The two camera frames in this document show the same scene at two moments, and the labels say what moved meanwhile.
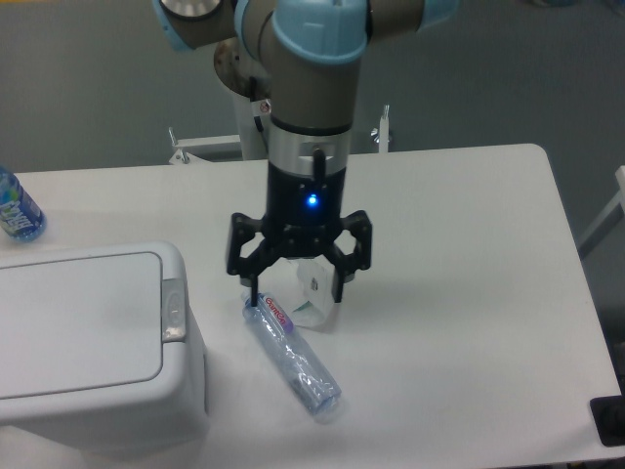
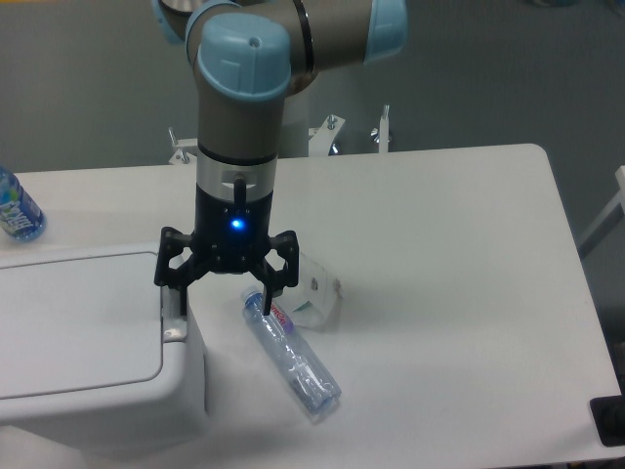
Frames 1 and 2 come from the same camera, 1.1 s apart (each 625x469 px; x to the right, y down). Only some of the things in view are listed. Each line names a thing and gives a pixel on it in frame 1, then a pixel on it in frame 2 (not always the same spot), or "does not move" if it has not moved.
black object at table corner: x=608 y=415 does not move
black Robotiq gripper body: x=304 y=212 to x=232 y=235
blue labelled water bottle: x=20 y=217 does not move
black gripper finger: x=240 y=231 to x=182 y=277
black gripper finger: x=349 y=265 to x=272 y=280
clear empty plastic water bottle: x=310 y=378 does not move
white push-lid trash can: x=100 y=347 does not move
